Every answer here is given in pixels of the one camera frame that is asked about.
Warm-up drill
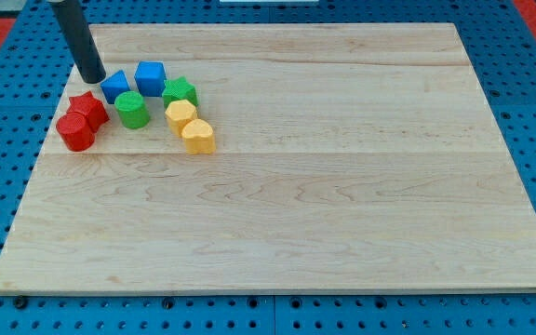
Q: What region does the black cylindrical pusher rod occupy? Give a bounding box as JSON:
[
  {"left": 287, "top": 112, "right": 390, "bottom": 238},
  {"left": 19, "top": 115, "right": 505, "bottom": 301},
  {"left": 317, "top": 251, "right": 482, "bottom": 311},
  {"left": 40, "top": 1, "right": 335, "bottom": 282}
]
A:
[{"left": 49, "top": 0, "right": 106, "bottom": 84}]

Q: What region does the blue triangle block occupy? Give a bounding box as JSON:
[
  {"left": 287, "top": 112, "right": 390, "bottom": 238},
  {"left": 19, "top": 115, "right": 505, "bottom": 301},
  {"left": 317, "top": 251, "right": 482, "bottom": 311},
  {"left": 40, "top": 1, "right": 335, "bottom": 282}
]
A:
[{"left": 100, "top": 70, "right": 130, "bottom": 104}]

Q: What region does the red star block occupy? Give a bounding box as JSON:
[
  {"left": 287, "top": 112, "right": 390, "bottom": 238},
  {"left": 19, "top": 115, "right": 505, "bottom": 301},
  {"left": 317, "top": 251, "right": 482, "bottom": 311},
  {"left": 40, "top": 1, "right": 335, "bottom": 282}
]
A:
[{"left": 67, "top": 91, "right": 110, "bottom": 133}]

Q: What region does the green star block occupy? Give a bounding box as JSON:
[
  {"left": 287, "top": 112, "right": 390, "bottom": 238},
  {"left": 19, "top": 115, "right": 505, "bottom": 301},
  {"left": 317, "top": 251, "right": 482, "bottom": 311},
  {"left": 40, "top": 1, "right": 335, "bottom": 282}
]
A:
[{"left": 161, "top": 76, "right": 198, "bottom": 108}]

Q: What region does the blue cube block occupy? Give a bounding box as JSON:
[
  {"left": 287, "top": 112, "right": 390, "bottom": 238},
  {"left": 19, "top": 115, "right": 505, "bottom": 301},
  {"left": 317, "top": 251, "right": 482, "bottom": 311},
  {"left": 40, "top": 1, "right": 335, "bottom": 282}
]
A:
[{"left": 134, "top": 61, "right": 167, "bottom": 97}]

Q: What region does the green cylinder block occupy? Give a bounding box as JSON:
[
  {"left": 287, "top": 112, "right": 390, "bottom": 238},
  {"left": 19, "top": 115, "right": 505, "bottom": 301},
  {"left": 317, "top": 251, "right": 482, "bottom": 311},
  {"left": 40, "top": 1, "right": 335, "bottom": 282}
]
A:
[{"left": 114, "top": 90, "right": 150, "bottom": 129}]

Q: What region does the red cylinder block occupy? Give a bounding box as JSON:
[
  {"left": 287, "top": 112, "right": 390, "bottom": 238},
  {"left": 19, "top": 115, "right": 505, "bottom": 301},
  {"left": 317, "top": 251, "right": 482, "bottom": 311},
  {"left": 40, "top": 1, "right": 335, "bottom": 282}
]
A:
[{"left": 56, "top": 112, "right": 95, "bottom": 152}]

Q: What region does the yellow hexagon block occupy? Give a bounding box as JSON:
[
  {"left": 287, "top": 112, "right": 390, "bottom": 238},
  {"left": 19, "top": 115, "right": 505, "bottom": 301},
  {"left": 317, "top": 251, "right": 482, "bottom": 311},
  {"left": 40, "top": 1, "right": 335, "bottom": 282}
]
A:
[{"left": 165, "top": 100, "right": 197, "bottom": 137}]

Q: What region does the yellow heart block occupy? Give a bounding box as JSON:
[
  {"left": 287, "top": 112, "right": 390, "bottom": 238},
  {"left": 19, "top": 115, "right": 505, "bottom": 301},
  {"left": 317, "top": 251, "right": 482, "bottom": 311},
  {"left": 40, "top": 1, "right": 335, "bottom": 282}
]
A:
[{"left": 181, "top": 119, "right": 216, "bottom": 154}]

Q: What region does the light wooden board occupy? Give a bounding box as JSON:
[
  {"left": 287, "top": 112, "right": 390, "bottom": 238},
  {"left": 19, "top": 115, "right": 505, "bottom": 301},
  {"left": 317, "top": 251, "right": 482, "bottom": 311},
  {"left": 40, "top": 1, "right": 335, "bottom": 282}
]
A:
[{"left": 0, "top": 23, "right": 536, "bottom": 296}]

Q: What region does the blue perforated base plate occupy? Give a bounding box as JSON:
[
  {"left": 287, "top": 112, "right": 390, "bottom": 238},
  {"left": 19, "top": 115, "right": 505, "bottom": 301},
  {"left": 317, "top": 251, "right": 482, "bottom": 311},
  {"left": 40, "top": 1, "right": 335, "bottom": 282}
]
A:
[{"left": 0, "top": 1, "right": 536, "bottom": 334}]

